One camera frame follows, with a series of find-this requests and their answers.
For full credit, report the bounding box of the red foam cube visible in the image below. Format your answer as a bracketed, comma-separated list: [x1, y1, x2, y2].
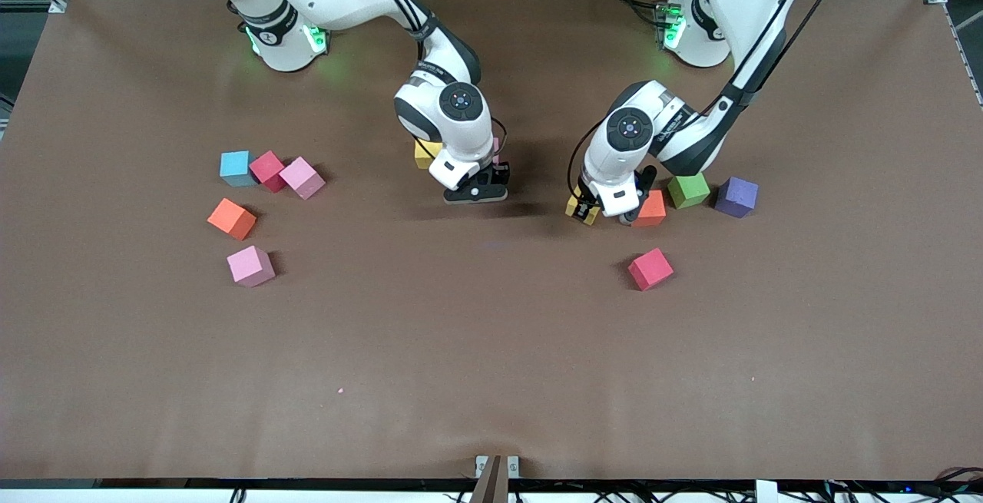
[249, 151, 287, 194]
[628, 248, 675, 292]

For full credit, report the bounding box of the white metal bracket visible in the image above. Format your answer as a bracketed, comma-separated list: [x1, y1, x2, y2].
[475, 455, 520, 479]

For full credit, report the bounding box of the green foam cube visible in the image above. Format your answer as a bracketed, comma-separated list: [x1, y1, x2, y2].
[667, 173, 711, 210]

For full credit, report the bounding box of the purple foam cube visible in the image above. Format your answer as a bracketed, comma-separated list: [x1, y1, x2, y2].
[715, 176, 760, 219]

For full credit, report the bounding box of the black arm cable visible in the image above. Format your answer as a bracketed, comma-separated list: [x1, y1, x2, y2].
[342, 0, 508, 151]
[568, 0, 852, 200]

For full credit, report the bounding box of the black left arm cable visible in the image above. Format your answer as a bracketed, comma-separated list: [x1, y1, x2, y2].
[568, 0, 852, 200]

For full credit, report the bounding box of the brown wooden bar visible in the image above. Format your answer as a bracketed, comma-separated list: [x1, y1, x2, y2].
[470, 455, 509, 503]

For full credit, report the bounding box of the brown table cover sheet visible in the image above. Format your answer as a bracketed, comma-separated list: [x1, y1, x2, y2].
[0, 0, 983, 482]

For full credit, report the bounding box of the orange foam cube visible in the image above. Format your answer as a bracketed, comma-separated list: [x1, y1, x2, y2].
[636, 190, 667, 228]
[207, 197, 258, 241]

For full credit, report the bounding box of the light blue foam cube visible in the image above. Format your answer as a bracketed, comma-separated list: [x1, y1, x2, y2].
[220, 151, 254, 187]

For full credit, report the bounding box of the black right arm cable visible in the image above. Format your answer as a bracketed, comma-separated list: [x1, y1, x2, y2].
[342, 0, 508, 151]

